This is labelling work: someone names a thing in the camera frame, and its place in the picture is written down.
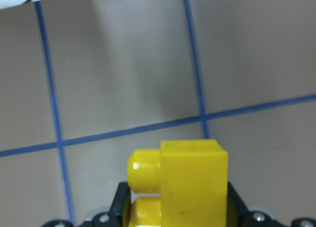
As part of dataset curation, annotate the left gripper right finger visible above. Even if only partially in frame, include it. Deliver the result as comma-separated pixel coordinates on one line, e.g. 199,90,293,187
226,182,247,227

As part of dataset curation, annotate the yellow block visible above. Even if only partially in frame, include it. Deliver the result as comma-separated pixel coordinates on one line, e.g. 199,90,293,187
127,139,228,227

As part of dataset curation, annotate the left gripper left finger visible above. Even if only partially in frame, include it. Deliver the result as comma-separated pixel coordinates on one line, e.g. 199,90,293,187
110,182,131,227

